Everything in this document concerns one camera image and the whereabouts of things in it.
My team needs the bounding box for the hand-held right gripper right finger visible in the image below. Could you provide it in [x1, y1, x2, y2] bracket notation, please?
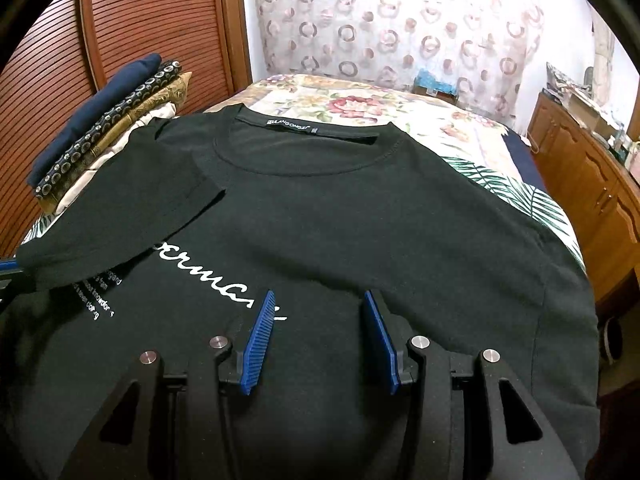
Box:
[362, 290, 583, 480]

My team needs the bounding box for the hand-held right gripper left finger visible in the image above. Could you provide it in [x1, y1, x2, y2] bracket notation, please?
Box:
[60, 290, 277, 480]

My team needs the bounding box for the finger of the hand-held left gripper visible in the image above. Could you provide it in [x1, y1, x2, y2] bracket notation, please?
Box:
[0, 255, 25, 281]

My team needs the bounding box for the black printed t-shirt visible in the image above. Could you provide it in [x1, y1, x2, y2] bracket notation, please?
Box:
[0, 102, 601, 480]

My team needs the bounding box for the navy folded cloth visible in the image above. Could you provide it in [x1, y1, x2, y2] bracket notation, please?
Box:
[27, 53, 163, 186]

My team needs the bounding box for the round trash bin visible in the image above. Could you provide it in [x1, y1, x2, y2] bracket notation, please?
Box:
[600, 310, 631, 361]

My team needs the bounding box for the navy bed sheet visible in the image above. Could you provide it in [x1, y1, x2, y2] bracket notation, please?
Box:
[502, 130, 545, 198]

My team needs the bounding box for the floral bed blanket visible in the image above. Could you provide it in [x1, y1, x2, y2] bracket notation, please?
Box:
[25, 72, 586, 271]

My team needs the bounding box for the small cardboard box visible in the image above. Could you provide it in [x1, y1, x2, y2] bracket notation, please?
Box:
[414, 87, 458, 107]

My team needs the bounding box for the long wooden cabinet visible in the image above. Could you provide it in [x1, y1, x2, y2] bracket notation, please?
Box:
[527, 90, 640, 306]

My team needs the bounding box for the blue plastic bag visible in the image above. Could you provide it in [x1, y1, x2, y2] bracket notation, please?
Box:
[412, 70, 458, 96]

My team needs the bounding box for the wooden louvred door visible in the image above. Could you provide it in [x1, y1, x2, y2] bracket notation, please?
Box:
[0, 0, 253, 261]

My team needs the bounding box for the open cardboard box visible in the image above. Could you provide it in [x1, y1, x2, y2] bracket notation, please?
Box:
[570, 92, 603, 128]

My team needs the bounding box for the stack of papers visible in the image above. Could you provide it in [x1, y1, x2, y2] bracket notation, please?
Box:
[545, 62, 596, 106]

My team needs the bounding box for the black ring-patterned folded cloth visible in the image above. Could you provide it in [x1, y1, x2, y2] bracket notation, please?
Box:
[35, 59, 182, 198]

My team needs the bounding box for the ring-patterned curtain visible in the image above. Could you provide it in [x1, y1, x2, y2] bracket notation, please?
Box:
[252, 0, 596, 136]

